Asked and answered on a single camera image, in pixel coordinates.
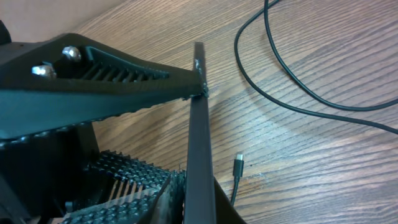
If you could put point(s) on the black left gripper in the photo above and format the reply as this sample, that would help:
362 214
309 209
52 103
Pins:
46 142

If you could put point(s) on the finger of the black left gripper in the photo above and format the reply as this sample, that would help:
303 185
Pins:
71 79

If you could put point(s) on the black smartphone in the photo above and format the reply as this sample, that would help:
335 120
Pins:
199 205

